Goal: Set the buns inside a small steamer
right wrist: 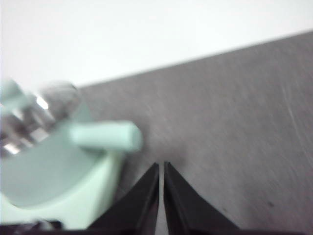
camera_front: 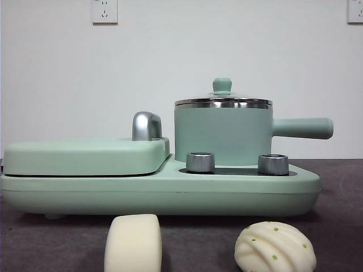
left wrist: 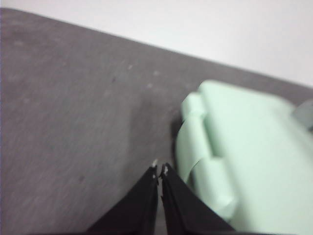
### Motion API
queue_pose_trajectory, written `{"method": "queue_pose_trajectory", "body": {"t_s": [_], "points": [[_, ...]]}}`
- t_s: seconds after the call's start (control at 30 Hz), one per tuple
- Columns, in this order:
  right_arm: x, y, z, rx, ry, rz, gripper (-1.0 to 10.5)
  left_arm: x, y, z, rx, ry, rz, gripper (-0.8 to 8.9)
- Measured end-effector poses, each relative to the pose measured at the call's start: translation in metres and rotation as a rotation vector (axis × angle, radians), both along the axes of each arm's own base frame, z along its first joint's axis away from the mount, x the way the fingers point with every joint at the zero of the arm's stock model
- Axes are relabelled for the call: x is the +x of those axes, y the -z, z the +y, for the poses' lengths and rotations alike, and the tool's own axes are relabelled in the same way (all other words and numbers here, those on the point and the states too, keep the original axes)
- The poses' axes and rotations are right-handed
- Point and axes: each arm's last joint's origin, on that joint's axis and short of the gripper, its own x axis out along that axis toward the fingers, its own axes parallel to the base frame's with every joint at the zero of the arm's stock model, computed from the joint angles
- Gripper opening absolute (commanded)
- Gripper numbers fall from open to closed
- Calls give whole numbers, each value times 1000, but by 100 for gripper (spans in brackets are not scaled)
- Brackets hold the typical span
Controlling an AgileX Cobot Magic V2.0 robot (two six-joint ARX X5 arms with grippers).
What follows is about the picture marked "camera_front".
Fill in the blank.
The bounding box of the glass lid with green knob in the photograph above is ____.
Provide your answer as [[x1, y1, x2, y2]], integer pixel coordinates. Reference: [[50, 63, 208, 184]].
[[173, 77, 272, 110]]

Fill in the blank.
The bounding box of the plain white rectangular bun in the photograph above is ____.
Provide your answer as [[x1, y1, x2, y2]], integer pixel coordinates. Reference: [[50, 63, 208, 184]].
[[103, 214, 163, 272]]

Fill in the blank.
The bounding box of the pleated white bun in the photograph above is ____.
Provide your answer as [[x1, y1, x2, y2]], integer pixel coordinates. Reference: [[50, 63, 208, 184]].
[[234, 220, 317, 272]]

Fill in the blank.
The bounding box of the silver control knob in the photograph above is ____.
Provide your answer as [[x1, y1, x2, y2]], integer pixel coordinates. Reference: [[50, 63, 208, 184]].
[[185, 152, 216, 173], [257, 154, 289, 175]]

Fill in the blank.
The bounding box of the mint green breakfast maker base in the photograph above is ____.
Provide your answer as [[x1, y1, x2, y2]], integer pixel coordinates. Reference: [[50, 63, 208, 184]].
[[0, 163, 322, 220]]

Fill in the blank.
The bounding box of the mint green pot with handle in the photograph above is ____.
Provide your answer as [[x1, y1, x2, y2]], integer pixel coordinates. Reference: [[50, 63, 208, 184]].
[[173, 104, 335, 168]]

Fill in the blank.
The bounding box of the silver griddle lid handle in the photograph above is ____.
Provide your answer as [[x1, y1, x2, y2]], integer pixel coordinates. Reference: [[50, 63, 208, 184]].
[[132, 111, 163, 142]]

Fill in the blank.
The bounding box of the white wall socket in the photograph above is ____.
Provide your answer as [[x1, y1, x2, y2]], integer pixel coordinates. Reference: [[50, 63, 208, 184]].
[[347, 0, 363, 24], [91, 0, 119, 25]]

